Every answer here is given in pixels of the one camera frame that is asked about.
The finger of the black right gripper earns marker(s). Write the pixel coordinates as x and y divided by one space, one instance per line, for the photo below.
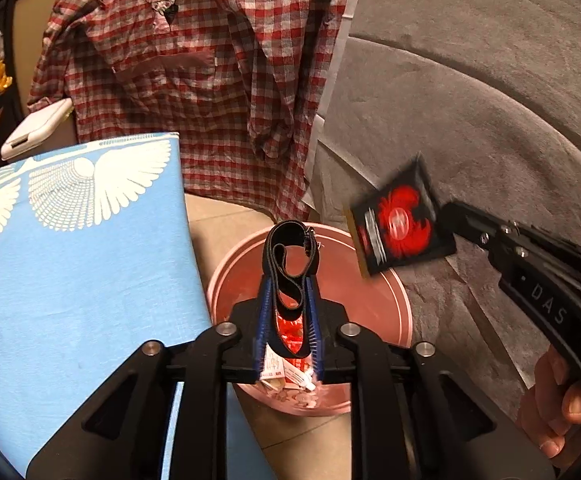
473 224

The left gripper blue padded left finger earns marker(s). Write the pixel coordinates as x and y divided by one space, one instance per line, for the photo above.
264 306

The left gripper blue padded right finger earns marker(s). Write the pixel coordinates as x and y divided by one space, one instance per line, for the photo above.
315 332

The black red crab snack packet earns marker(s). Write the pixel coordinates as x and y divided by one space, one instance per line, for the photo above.
398 224

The small red medicine box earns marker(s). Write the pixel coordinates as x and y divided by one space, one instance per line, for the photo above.
280 373

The large red carton box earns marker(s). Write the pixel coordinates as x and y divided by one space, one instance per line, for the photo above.
291 339

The pink plastic trash basin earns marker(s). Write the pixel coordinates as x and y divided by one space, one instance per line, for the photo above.
378 303

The white lidded trash bin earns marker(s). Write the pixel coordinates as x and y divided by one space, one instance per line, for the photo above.
36 128

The person's right hand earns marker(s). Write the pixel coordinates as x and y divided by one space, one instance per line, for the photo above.
550 411

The grey cloth cover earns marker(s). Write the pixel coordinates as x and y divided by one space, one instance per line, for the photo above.
488 92

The blue tablecloth with white wings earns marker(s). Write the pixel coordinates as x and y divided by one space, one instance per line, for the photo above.
95 258

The red plaid shirt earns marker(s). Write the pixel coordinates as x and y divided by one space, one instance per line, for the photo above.
239 81

